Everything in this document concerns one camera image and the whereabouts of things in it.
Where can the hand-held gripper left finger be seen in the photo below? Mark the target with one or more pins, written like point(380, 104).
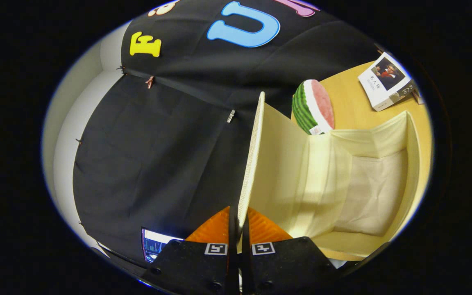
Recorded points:
point(195, 266)

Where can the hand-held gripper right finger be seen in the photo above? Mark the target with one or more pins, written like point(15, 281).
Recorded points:
point(285, 266)

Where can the beige fabric storage box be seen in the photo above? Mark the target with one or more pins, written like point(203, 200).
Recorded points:
point(285, 176)

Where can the computer screen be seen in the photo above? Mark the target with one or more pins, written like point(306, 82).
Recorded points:
point(156, 243)

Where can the black backdrop cloth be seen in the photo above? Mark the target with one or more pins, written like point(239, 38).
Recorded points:
point(158, 164)

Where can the white clip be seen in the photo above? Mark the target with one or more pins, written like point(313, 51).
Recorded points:
point(230, 116)

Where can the watermelon slice plush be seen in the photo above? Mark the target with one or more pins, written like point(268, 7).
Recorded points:
point(312, 106)

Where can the white portrait cover book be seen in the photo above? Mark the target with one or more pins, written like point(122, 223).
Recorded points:
point(383, 84)

